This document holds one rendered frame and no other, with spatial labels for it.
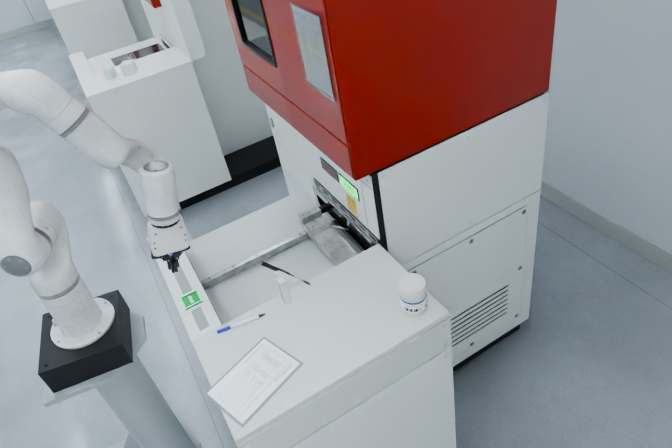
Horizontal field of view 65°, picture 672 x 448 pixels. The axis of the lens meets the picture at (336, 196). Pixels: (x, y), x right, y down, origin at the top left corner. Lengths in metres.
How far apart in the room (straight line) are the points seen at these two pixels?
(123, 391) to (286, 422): 0.76
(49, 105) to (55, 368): 0.81
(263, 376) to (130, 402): 0.73
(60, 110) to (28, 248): 0.39
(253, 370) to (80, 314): 0.58
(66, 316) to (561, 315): 2.08
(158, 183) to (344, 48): 0.56
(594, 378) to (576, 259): 0.70
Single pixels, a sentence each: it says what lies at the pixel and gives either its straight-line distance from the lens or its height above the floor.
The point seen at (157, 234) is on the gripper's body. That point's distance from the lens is 1.48.
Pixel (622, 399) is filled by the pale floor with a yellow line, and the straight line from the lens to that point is 2.55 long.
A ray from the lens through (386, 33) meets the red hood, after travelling 1.37.
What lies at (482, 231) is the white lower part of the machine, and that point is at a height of 0.77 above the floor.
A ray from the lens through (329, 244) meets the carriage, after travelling 1.82.
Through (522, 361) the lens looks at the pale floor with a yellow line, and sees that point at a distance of 2.57.
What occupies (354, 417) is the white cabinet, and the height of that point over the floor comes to 0.78.
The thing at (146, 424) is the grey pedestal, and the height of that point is 0.44.
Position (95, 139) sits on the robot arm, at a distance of 1.34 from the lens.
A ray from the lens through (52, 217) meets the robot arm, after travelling 1.64.
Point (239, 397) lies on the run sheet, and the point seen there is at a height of 0.97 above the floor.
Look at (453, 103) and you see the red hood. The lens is 1.59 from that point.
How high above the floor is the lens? 2.09
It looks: 37 degrees down
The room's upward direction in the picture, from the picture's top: 11 degrees counter-clockwise
